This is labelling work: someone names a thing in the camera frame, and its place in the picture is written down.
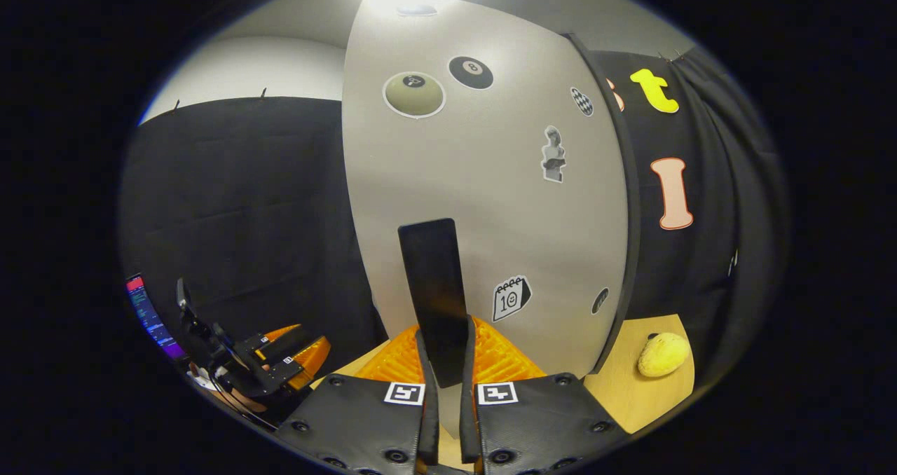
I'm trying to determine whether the computer monitor screen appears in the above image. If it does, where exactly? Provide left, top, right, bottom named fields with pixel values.
left=125, top=273, right=186, bottom=361

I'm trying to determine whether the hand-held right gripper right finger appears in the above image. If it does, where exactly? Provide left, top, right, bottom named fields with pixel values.
left=459, top=314, right=629, bottom=475

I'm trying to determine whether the black backdrop cloth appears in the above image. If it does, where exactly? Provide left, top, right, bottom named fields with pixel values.
left=119, top=48, right=789, bottom=392

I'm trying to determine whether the black door handle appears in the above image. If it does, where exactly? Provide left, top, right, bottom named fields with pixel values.
left=398, top=218, right=469, bottom=389

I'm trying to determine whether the yellow plush toy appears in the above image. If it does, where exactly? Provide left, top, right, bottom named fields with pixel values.
left=636, top=332, right=692, bottom=378

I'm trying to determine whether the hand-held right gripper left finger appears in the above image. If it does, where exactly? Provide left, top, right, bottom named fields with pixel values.
left=273, top=324, right=441, bottom=475

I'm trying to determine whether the grey cabinet door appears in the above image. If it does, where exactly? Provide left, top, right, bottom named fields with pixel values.
left=341, top=0, right=631, bottom=420

